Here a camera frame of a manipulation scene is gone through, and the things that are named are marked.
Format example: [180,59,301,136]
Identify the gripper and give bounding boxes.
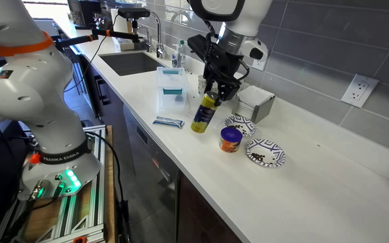
[204,47,251,107]

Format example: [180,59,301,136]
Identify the yellow and blue soda can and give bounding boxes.
[190,91,219,134]

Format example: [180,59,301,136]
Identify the patterned paper cup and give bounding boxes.
[198,75,216,97]

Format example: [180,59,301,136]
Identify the stack of white napkins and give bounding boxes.
[236,85,275,109]

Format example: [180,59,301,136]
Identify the patterned paper bowl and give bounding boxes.
[245,138,286,168]
[223,115,257,137]

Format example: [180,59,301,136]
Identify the metal napkin holder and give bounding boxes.
[231,91,276,124]

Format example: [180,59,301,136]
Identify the orange tub with purple lid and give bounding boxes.
[219,127,243,153]

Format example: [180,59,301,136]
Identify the clear plastic box teal latches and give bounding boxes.
[156,66,189,114]

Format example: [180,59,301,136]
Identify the clear soap bottle green pump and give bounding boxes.
[177,40,187,68]

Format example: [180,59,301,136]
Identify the blue and white snack packet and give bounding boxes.
[152,116,185,129]

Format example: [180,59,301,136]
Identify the small chrome dispenser tap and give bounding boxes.
[137,26,153,52]

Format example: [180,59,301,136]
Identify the steel dishwasher door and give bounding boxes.
[123,103,182,243]

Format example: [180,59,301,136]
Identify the sink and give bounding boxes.
[99,51,165,77]

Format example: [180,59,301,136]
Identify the paper towel roll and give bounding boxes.
[110,8,129,33]

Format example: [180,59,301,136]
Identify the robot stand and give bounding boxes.
[0,125,114,243]

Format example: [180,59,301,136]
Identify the black coffee machine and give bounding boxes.
[67,0,113,31]

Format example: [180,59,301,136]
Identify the white wall socket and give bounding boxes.
[251,58,266,72]
[340,73,380,109]

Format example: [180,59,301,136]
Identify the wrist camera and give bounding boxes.
[187,34,219,64]

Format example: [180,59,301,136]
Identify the camera on mount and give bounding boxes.
[54,7,151,48]

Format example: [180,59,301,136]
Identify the black cabinet handle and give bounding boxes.
[94,75,111,106]

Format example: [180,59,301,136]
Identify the black cable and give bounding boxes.
[63,14,120,93]
[86,130,131,243]

